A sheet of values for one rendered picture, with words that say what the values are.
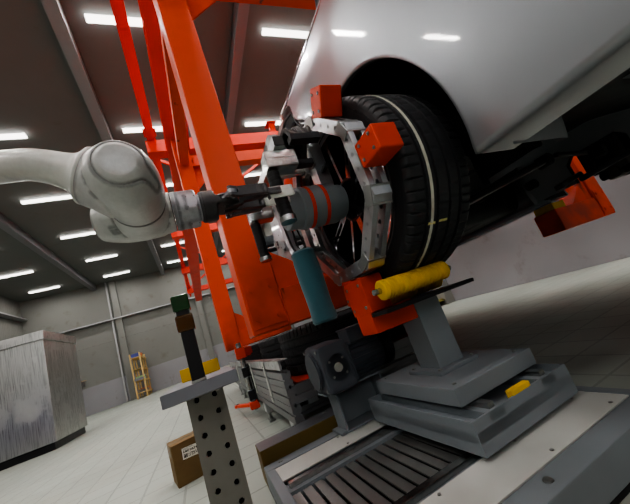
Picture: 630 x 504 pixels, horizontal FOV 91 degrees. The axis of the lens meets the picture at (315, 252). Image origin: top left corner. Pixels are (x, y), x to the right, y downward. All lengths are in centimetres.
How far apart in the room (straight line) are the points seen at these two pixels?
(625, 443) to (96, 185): 107
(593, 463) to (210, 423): 86
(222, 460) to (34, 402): 640
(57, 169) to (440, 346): 102
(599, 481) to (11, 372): 736
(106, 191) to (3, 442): 700
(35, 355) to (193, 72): 620
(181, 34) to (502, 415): 212
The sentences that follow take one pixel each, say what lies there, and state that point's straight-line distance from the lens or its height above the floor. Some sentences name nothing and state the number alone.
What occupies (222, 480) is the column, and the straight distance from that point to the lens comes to 105.
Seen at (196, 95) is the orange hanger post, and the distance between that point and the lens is 182.
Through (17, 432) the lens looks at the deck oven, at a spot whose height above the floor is 46.
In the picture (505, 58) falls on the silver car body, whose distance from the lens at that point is 88.
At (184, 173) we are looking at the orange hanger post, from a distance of 383.
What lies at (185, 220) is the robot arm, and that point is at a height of 79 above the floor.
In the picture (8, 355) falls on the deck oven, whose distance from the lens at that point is 750.
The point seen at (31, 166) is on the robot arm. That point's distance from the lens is 69.
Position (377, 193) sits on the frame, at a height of 74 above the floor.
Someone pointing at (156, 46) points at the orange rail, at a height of 298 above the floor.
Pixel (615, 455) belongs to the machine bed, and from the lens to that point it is 92.
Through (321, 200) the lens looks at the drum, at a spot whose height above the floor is 84.
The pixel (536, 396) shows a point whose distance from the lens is 101.
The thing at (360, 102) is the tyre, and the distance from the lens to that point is 99.
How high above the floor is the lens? 48
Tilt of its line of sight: 13 degrees up
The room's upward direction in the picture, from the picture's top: 20 degrees counter-clockwise
